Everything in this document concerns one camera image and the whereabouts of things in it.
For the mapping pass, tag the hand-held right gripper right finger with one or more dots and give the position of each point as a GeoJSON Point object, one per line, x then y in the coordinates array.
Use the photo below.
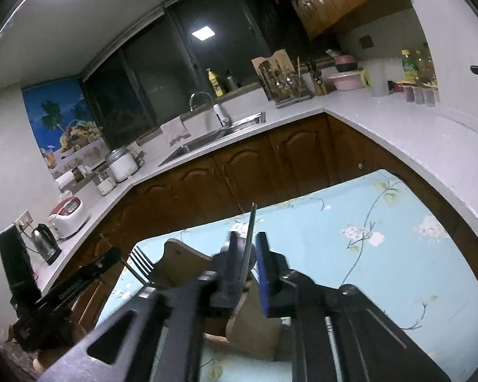
{"type": "Point", "coordinates": [263, 274]}

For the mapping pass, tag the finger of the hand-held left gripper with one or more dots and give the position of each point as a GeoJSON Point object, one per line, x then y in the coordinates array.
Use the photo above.
{"type": "Point", "coordinates": [79, 280]}

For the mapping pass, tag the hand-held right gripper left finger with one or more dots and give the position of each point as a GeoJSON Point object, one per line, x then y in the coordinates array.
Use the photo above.
{"type": "Point", "coordinates": [233, 271]}

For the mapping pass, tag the metal chopstick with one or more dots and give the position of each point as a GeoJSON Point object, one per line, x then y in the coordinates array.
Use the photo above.
{"type": "Point", "coordinates": [250, 234]}

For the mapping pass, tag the wooden utensil holder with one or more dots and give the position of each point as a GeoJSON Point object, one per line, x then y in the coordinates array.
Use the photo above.
{"type": "Point", "coordinates": [183, 262]}

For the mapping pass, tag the metal fork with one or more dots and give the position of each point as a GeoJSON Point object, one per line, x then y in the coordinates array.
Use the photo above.
{"type": "Point", "coordinates": [141, 263]}

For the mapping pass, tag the steel electric kettle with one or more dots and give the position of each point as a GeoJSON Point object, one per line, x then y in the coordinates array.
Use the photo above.
{"type": "Point", "coordinates": [46, 244]}

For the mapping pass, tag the red and white rice cooker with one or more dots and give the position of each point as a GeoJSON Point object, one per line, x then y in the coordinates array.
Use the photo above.
{"type": "Point", "coordinates": [67, 217]}

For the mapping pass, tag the floral light blue tablecloth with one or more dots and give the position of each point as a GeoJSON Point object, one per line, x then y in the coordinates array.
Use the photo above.
{"type": "Point", "coordinates": [342, 254]}

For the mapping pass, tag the paper towel roll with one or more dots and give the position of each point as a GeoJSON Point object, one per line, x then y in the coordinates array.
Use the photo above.
{"type": "Point", "coordinates": [65, 179]}

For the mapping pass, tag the glass storage jar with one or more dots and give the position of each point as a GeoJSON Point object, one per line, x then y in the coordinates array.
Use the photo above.
{"type": "Point", "coordinates": [103, 185]}

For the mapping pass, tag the dark small jar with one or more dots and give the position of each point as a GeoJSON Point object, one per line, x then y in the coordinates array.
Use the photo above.
{"type": "Point", "coordinates": [79, 174]}

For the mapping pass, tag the wooden lower cabinets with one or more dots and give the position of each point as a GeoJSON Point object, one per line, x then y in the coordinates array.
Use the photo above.
{"type": "Point", "coordinates": [286, 159]}

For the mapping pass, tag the white metal-lidded pot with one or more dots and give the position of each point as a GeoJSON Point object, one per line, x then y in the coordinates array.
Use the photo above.
{"type": "Point", "coordinates": [121, 165]}

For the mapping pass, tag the stainless steel sink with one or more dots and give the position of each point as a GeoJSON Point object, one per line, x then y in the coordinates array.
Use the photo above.
{"type": "Point", "coordinates": [207, 139]}

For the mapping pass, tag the white container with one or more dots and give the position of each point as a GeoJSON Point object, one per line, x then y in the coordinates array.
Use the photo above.
{"type": "Point", "coordinates": [134, 150]}

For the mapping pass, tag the grey dish cloth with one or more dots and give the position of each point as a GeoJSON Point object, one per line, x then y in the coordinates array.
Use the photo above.
{"type": "Point", "coordinates": [175, 131]}

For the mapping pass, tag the curved kitchen faucet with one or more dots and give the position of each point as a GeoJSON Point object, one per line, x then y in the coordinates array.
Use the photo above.
{"type": "Point", "coordinates": [219, 113]}

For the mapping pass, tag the yellow dish soap bottle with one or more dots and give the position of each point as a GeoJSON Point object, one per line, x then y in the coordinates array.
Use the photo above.
{"type": "Point", "coordinates": [215, 83]}

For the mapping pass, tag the dark slim bottle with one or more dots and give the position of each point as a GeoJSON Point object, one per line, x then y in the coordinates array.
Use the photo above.
{"type": "Point", "coordinates": [231, 81]}

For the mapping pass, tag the wooden knife block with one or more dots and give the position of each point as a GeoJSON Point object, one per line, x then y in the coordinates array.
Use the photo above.
{"type": "Point", "coordinates": [318, 81]}

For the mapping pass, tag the pink plastic basin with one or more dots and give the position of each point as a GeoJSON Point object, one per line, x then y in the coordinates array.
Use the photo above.
{"type": "Point", "coordinates": [344, 80]}

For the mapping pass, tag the dark kitchen window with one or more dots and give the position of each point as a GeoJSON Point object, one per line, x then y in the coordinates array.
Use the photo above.
{"type": "Point", "coordinates": [163, 59]}

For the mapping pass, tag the white plastic pitcher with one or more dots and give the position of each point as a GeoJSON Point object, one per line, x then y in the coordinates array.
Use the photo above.
{"type": "Point", "coordinates": [378, 79]}

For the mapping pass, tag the dark pink bowl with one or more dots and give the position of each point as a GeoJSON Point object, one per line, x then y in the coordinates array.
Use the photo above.
{"type": "Point", "coordinates": [345, 63]}

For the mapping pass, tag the small red container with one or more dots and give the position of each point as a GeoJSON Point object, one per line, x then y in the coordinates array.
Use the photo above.
{"type": "Point", "coordinates": [397, 86]}

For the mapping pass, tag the small spice jar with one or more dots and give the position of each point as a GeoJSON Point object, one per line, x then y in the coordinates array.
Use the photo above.
{"type": "Point", "coordinates": [408, 94]}
{"type": "Point", "coordinates": [419, 95]}

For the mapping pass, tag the green drink bottle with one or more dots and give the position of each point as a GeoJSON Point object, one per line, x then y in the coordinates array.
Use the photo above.
{"type": "Point", "coordinates": [409, 65]}

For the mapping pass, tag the amber cooking oil bottle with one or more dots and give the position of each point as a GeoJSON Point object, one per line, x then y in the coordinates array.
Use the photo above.
{"type": "Point", "coordinates": [427, 65]}

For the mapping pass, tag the wall socket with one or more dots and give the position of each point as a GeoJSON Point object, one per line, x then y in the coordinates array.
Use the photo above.
{"type": "Point", "coordinates": [26, 219]}

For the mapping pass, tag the fruit and palm wall poster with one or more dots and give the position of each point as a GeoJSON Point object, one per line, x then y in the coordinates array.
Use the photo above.
{"type": "Point", "coordinates": [51, 115]}

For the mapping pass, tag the dark wall outlet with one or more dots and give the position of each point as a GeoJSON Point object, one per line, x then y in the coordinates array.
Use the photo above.
{"type": "Point", "coordinates": [366, 42]}

